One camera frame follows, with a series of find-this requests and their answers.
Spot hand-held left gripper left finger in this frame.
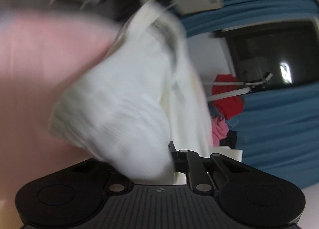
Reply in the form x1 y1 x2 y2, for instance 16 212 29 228
71 159 134 193

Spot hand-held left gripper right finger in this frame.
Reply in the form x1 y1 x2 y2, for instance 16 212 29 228
168 141 252 193

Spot white ribbed pants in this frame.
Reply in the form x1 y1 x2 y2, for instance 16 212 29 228
48 2 212 186

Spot pink garment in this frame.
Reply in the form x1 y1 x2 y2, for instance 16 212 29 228
212 116 230 147

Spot white folded cloth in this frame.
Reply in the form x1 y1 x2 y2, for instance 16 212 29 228
211 146 243 162

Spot black garment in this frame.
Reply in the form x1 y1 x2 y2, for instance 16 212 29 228
221 129 237 148

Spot red garment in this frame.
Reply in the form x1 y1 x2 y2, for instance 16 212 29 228
211 74 245 120

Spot white tripod stand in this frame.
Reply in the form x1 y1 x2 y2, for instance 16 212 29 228
203 72 273 102

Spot blue curtain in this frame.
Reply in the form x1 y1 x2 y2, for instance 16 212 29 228
228 87 319 188
181 0 316 36

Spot pastel tie-dye blanket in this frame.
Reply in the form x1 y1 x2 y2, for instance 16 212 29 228
0 11 120 219

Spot dark window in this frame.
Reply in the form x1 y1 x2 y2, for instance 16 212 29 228
216 21 319 92

